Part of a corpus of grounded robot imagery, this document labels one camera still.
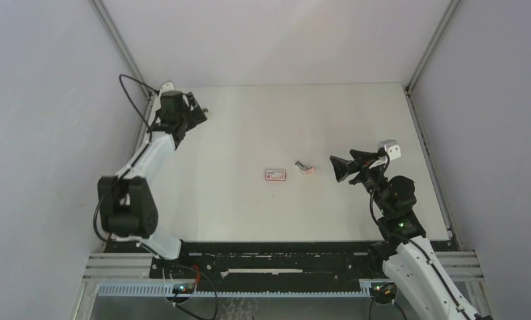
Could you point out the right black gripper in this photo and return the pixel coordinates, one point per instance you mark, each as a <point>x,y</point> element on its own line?
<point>369,161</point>

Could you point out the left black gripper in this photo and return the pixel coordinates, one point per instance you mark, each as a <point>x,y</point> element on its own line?
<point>197,117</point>

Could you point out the pink white stapler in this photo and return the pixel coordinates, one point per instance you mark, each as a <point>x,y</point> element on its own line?
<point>304,169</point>

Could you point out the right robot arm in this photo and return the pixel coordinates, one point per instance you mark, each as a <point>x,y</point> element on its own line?
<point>405,255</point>

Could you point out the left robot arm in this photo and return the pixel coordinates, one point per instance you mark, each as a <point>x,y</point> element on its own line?
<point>126,209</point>

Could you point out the red white staple box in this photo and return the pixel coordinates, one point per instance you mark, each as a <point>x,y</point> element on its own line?
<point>275,175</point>

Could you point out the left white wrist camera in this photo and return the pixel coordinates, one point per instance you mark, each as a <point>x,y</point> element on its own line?
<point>166,87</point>

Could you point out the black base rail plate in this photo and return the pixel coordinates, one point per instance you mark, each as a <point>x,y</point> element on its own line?
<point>253,267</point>

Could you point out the left aluminium frame post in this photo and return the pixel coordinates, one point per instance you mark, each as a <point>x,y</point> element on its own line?
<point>102,12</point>

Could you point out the aluminium frame post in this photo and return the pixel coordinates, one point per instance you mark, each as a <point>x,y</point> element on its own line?
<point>102,12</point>
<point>438,34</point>

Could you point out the right aluminium frame post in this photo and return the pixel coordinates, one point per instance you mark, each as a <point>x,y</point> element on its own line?
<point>438,34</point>

